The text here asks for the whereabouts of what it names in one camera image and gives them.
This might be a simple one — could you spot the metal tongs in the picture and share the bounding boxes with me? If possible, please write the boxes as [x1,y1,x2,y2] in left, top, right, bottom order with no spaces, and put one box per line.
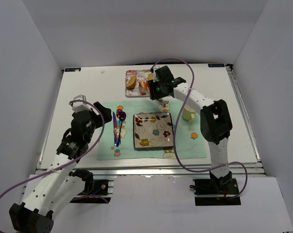
[157,98,169,108]

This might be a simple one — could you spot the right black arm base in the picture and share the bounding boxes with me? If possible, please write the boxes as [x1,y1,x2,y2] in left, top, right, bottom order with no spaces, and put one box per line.
[190,179,241,206]

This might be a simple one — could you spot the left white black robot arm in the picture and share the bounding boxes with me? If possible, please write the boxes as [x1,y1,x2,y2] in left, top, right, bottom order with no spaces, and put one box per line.
[9,100,112,233]

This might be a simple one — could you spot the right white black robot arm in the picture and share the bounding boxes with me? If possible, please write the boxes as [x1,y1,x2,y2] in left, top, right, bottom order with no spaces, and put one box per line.
[148,66,232,192]

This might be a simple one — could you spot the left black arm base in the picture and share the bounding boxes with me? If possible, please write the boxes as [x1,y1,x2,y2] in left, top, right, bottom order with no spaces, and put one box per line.
[70,180,114,204]

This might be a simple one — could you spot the yellow bread slice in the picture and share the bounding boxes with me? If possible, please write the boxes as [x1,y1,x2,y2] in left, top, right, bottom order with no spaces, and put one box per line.
[148,73,154,81]

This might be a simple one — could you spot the brown bread roll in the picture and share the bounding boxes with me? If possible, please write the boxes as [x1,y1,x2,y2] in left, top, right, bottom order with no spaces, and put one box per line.
[126,75,137,90]

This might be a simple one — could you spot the iridescent purple spoon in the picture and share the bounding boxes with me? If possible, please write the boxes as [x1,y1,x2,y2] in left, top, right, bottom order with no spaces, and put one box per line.
[116,109,126,147]

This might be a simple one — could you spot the iridescent purple knife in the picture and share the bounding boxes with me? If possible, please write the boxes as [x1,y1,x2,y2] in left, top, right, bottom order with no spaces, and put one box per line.
[112,112,118,146]

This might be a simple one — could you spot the orange round bun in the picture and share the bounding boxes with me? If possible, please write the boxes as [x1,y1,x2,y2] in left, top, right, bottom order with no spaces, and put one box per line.
[138,81,149,93]

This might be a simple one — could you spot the floral serving tray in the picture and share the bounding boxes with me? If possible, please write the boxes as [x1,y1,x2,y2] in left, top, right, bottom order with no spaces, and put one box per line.
[125,69,151,98]

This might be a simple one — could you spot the mint green placemat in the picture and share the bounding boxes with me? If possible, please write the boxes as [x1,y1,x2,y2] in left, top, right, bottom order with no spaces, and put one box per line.
[96,100,207,160]

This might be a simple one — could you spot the yellow green mug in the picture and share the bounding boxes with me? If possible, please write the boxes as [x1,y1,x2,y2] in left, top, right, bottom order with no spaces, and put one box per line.
[182,106,196,122]

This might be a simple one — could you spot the square floral plate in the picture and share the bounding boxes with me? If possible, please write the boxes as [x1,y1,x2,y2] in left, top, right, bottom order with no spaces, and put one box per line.
[133,112,173,150]

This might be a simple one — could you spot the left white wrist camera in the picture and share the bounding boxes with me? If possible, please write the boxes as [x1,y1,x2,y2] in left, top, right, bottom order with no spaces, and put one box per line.
[69,94,90,113]

